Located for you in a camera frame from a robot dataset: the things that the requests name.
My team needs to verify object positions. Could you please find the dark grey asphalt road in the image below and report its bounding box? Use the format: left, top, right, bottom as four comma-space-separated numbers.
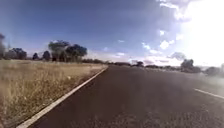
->
28, 64, 224, 128

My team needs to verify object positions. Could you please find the row of trees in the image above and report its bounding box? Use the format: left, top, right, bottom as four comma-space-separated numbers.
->
0, 33, 111, 65
129, 58, 224, 77

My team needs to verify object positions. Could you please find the dry yellow grass field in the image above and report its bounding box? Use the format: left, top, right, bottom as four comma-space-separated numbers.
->
0, 59, 108, 128

